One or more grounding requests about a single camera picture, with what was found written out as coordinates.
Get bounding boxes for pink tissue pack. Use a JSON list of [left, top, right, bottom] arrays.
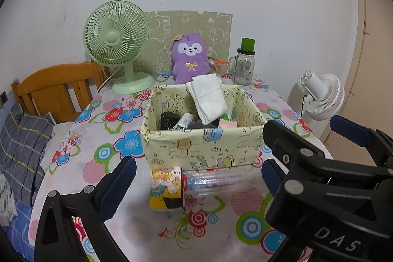
[[218, 113, 238, 129]]

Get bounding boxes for clear plastic pen bag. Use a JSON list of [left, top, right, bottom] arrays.
[[182, 167, 251, 198]]

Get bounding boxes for white cloth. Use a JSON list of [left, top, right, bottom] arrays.
[[186, 74, 228, 125]]

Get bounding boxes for cartoon tissue pack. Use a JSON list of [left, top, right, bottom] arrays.
[[150, 167, 183, 211]]

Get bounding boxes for black plastic bag roll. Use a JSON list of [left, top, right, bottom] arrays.
[[159, 112, 181, 130]]

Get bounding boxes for dark grey drawstring pouch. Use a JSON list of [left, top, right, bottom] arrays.
[[187, 119, 219, 130]]

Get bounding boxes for beige door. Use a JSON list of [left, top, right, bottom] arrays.
[[322, 0, 393, 152]]

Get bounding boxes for white crumpled clothes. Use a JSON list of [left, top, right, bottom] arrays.
[[0, 174, 17, 227]]

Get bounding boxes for white standing fan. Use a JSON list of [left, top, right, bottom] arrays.
[[300, 70, 345, 140]]

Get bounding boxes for yellow cartoon fabric storage box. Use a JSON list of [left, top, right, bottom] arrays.
[[140, 84, 266, 170]]

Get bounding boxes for glass mason jar mug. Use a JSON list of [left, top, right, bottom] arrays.
[[228, 49, 256, 86]]

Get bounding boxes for grey plaid pillow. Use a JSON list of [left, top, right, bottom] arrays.
[[1, 103, 55, 207]]

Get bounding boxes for green cup on jar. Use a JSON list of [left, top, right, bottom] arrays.
[[240, 37, 255, 52]]

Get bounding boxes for purple plush toy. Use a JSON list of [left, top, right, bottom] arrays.
[[171, 33, 210, 84]]

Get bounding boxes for green desk fan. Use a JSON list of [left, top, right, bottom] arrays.
[[83, 0, 154, 94]]

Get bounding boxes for white fan cable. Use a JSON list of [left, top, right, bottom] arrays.
[[96, 65, 121, 94]]

